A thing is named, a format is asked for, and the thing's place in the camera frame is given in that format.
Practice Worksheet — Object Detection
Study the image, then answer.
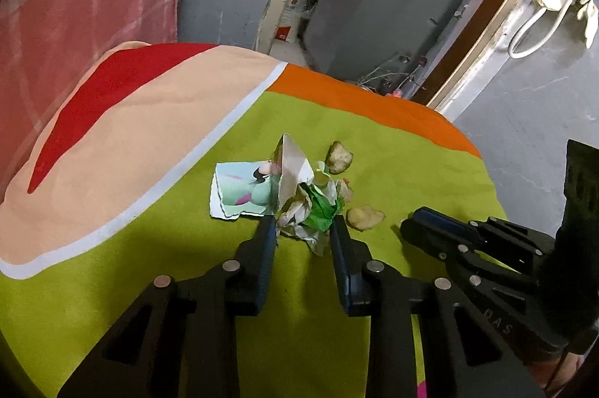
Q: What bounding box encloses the white folded paper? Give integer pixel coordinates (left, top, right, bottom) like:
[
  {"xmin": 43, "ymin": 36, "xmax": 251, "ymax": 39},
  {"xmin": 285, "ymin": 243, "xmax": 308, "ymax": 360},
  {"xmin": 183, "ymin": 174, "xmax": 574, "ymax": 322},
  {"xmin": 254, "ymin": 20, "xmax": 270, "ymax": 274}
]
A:
[{"xmin": 273, "ymin": 133, "xmax": 315, "ymax": 212}]

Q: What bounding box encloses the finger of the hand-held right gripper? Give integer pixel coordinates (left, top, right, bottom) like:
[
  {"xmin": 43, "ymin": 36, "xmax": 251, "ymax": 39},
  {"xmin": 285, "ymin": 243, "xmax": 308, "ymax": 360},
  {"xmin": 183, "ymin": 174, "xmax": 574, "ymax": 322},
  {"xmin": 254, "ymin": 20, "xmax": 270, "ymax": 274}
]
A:
[
  {"xmin": 400, "ymin": 218, "xmax": 583, "ymax": 354},
  {"xmin": 414, "ymin": 206, "xmax": 557, "ymax": 268}
]

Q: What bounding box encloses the green white wrapper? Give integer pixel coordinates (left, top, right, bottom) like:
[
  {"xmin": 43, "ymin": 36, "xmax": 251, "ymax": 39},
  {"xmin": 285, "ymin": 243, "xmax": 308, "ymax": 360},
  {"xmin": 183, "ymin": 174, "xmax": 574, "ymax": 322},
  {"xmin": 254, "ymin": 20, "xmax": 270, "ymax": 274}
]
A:
[{"xmin": 276, "ymin": 161, "xmax": 354, "ymax": 257}]

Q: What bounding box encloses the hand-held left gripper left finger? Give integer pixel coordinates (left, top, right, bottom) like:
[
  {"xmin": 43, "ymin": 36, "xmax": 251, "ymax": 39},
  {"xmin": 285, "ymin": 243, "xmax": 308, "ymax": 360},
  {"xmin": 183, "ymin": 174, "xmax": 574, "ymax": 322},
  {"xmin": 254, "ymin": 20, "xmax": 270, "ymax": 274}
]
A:
[{"xmin": 58, "ymin": 215, "xmax": 280, "ymax": 398}]

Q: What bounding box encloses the torn teal picture paper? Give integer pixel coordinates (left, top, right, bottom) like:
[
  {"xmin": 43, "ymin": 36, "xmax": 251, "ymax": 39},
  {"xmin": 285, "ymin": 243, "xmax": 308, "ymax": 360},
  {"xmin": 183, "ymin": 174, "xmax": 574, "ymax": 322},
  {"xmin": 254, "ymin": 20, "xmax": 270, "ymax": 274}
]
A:
[{"xmin": 209, "ymin": 161, "xmax": 282, "ymax": 221}]

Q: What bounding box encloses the white hose loop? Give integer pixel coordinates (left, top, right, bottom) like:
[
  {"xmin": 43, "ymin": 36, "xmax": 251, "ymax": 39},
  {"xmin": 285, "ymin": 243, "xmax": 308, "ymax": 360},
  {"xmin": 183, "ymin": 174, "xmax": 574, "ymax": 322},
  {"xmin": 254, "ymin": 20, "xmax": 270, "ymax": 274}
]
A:
[{"xmin": 508, "ymin": 0, "xmax": 578, "ymax": 59}]

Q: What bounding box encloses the brown potato slice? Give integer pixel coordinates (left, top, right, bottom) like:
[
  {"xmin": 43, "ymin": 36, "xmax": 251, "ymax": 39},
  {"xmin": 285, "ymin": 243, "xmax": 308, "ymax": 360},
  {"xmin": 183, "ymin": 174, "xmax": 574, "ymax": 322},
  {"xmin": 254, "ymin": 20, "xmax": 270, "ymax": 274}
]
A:
[
  {"xmin": 325, "ymin": 140, "xmax": 354, "ymax": 175},
  {"xmin": 346, "ymin": 204, "xmax": 385, "ymax": 231}
]

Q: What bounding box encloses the grey metal appliance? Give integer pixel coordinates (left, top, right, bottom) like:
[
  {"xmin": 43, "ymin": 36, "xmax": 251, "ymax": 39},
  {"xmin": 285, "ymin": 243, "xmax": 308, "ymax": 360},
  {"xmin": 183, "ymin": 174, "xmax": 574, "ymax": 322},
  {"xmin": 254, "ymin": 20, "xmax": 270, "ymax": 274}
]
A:
[{"xmin": 302, "ymin": 0, "xmax": 469, "ymax": 83}]

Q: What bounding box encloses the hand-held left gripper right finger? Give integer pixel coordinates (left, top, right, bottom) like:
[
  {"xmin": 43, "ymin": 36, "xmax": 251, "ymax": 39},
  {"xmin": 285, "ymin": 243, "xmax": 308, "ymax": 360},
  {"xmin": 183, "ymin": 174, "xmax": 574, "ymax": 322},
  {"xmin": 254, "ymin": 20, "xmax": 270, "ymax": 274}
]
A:
[{"xmin": 330, "ymin": 218, "xmax": 546, "ymax": 398}]

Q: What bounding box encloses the green orange colourful blanket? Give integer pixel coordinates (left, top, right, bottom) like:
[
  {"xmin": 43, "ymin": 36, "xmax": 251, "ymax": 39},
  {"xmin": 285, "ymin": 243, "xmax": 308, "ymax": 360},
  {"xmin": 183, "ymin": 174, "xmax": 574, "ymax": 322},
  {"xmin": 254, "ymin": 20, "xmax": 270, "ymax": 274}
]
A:
[{"xmin": 0, "ymin": 41, "xmax": 508, "ymax": 398}]

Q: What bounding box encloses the white red-print sack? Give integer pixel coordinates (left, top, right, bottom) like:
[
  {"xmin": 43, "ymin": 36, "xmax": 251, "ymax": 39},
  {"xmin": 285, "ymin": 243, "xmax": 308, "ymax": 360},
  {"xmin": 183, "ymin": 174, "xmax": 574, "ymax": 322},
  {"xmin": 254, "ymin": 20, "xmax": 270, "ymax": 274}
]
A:
[{"xmin": 274, "ymin": 0, "xmax": 313, "ymax": 44}]

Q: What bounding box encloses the brown wooden door frame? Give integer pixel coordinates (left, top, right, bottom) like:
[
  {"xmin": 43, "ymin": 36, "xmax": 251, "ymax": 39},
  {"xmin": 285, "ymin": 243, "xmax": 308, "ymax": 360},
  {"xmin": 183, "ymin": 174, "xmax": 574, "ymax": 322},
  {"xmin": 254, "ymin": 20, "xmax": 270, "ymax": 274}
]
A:
[{"xmin": 412, "ymin": 0, "xmax": 548, "ymax": 105}]

